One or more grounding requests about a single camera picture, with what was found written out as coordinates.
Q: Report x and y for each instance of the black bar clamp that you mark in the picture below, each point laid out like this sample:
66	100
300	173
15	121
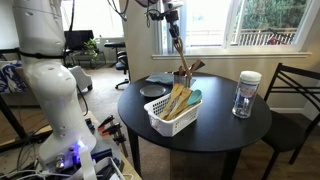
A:
121	143

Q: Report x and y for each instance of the small dark wooden spoon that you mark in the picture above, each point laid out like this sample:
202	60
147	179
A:
181	70

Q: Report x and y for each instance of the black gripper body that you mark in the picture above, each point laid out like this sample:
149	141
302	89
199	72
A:
172	18

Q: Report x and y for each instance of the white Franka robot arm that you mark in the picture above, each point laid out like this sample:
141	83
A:
50	86

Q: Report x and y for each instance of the black monitor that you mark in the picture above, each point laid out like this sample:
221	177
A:
78	39

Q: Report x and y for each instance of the blue folded cloth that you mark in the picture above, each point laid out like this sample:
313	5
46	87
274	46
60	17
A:
160	78

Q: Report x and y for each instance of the black round table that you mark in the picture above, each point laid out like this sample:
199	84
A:
216	130

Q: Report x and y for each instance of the red bicycle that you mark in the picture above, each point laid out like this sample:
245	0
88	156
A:
278	39

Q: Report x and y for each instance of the white balcony railing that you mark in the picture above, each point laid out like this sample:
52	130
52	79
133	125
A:
250	37

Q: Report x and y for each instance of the grey armchair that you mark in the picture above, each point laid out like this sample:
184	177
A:
81	78

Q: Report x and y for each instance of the teal silicone spatula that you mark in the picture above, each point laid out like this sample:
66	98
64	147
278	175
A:
195	96

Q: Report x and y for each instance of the clear wipes canister white lid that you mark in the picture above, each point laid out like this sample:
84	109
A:
246	95

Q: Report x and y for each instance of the flat wooden spatula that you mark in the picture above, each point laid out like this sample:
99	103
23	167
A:
183	98
176	93

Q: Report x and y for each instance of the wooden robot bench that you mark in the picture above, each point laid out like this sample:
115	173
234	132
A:
130	168

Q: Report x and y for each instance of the green potted plant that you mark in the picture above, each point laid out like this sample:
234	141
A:
90	50

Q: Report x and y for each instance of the black metal desk rack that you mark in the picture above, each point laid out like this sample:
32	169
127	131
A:
96	60

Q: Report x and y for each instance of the white window frame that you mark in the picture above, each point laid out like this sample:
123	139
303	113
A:
233	50

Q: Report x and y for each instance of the black metal chair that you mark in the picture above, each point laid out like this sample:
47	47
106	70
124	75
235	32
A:
283	133

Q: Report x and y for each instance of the black office chair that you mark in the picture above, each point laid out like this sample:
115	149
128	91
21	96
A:
121	63

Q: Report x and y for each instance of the black stand leg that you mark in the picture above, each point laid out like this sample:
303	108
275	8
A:
11	120

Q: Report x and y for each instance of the wide dark wooden spatula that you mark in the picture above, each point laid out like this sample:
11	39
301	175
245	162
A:
198	65

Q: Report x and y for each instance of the slotted wooden spoon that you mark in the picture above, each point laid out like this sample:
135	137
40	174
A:
183	60

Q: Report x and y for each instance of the grey round plate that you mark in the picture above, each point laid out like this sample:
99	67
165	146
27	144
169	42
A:
151	91

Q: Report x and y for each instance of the blue white patterned cushion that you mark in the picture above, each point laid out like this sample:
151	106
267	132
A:
11	78

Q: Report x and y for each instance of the white plastic basket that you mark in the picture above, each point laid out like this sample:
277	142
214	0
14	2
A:
173	128

